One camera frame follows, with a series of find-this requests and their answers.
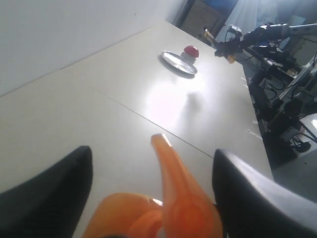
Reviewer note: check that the background robot arm rig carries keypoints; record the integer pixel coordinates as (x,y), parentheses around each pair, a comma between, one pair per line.
(161,80)

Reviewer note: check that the orange pump soap bottle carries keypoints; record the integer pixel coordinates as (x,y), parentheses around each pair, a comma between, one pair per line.
(185,210)

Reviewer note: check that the round silver metal plate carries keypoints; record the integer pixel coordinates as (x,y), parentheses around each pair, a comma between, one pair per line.
(179,63)

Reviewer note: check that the red dome push button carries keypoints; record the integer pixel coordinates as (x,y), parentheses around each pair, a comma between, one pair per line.
(190,53)

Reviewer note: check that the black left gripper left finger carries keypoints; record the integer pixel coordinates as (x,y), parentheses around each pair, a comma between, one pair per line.
(50,204)

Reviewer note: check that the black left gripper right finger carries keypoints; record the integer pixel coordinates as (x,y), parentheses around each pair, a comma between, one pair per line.
(253,206)

